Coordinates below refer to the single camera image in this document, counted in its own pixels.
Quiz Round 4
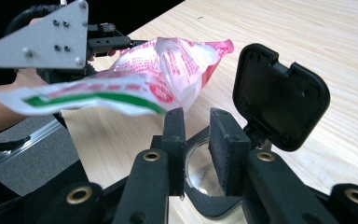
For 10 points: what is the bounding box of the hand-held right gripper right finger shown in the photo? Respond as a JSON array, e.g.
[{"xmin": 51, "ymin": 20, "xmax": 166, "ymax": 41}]
[{"xmin": 209, "ymin": 107, "xmax": 339, "ymax": 224}]

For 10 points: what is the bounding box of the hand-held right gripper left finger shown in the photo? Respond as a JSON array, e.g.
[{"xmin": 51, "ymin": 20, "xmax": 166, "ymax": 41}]
[{"xmin": 113, "ymin": 106, "xmax": 187, "ymax": 224}]

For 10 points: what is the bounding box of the pink and white plastic bag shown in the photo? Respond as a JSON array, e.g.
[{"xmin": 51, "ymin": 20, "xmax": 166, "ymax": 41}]
[{"xmin": 0, "ymin": 36, "xmax": 235, "ymax": 117}]

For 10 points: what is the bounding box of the clear jar with black lid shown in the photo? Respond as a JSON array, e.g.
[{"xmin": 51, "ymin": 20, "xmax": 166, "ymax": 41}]
[{"xmin": 183, "ymin": 43, "xmax": 331, "ymax": 220}]

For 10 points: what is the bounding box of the aluminium floor rail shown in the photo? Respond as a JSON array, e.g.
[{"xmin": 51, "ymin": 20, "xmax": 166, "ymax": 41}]
[{"xmin": 0, "ymin": 119, "xmax": 63, "ymax": 174}]

